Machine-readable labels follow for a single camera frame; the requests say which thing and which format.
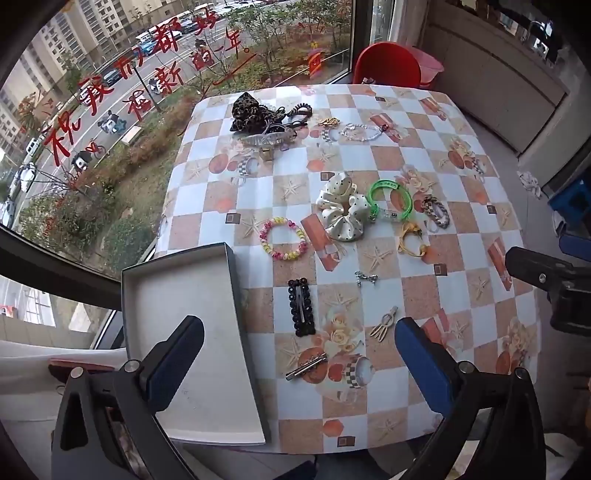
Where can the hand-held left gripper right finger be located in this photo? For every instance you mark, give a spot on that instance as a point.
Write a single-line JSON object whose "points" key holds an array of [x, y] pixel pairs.
{"points": [[422, 364]]}

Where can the silver barrette hair clip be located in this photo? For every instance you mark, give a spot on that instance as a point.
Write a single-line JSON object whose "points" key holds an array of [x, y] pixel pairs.
{"points": [[304, 367]]}

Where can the green translucent bangle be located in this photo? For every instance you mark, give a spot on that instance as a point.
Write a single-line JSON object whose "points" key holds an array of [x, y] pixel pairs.
{"points": [[385, 185]]}

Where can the beige tassel hair clip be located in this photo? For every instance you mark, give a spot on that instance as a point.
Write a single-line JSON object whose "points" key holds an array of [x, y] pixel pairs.
{"points": [[383, 325]]}

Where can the small gold square clip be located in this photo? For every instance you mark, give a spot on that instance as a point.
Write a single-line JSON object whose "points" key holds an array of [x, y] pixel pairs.
{"points": [[266, 153]]}

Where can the silver bow hair clip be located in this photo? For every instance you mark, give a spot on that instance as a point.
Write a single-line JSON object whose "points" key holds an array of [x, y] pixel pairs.
{"points": [[367, 278]]}

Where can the pink plastic basin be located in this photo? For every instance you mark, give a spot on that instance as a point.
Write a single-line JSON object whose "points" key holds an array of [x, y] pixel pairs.
{"points": [[429, 64]]}

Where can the red lantern window decal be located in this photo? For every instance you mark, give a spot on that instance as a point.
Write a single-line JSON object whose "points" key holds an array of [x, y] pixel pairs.
{"points": [[315, 62]]}

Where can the white cabinet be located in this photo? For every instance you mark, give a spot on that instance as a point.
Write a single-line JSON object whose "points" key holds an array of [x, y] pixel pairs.
{"points": [[498, 83]]}

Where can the grey cardboard box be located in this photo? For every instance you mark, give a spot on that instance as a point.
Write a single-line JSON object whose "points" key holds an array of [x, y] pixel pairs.
{"points": [[194, 295]]}

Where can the gold letter hair clip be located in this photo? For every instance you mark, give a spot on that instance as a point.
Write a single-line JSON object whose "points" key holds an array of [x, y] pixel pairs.
{"points": [[328, 122]]}

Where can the red plastic chair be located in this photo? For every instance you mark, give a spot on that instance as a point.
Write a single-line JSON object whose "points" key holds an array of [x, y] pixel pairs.
{"points": [[388, 62]]}

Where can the patterned slipper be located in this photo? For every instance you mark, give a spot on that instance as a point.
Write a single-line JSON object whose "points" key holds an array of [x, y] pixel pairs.
{"points": [[530, 183]]}

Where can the leopard print scrunchie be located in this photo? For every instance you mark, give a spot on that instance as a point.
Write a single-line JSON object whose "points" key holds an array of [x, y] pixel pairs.
{"points": [[244, 110]]}

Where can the reddish brown object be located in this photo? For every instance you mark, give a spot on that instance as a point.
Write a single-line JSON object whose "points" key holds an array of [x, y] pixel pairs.
{"points": [[78, 366]]}

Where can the checkered floral tablecloth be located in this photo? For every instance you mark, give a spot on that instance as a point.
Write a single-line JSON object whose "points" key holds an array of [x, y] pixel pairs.
{"points": [[286, 152]]}

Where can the black beaded hair clip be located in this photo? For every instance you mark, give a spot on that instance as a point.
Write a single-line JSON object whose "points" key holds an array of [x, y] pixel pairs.
{"points": [[293, 304]]}

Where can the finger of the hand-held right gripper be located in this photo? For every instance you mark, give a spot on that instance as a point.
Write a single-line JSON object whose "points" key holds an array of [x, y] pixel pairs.
{"points": [[531, 267]]}

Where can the blue plastic stool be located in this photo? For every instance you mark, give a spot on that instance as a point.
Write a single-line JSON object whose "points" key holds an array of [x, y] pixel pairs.
{"points": [[572, 201]]}

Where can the cream polka dot scrunchie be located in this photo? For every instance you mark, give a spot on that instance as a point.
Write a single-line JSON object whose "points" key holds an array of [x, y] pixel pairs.
{"points": [[341, 221]]}

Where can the red window lettering decal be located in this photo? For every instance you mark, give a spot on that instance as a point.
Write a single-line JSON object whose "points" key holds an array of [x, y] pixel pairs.
{"points": [[92, 90]]}

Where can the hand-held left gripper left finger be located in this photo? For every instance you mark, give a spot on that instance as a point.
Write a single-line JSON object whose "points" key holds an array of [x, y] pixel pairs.
{"points": [[171, 364]]}

